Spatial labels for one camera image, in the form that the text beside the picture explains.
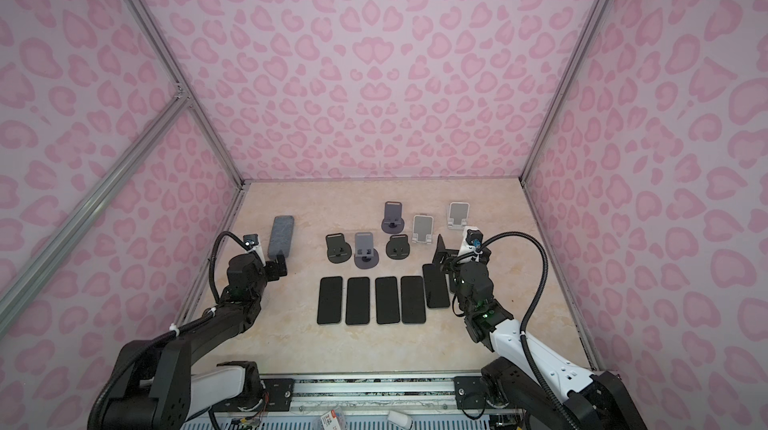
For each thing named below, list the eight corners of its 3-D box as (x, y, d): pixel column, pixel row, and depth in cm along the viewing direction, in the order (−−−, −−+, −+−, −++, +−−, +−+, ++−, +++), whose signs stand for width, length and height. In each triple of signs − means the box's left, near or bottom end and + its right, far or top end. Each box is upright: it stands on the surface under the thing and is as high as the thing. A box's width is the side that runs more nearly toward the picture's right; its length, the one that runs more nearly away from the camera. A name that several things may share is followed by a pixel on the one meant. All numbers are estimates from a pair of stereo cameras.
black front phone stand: (387, 259, 100) (386, 244, 93) (387, 245, 103) (386, 230, 96) (408, 259, 100) (409, 244, 93) (408, 245, 103) (408, 230, 96)
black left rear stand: (330, 263, 99) (324, 246, 91) (332, 250, 103) (327, 232, 94) (350, 263, 99) (345, 245, 91) (351, 250, 102) (347, 232, 94)
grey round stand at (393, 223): (383, 233, 107) (381, 215, 99) (383, 219, 111) (382, 201, 103) (403, 233, 107) (404, 215, 99) (403, 219, 111) (403, 201, 103)
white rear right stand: (448, 230, 108) (450, 220, 104) (446, 212, 113) (448, 202, 109) (469, 229, 108) (472, 220, 104) (466, 211, 113) (468, 202, 109)
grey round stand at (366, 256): (357, 268, 98) (353, 253, 90) (358, 248, 103) (355, 232, 95) (378, 268, 98) (376, 252, 90) (378, 248, 103) (377, 232, 95)
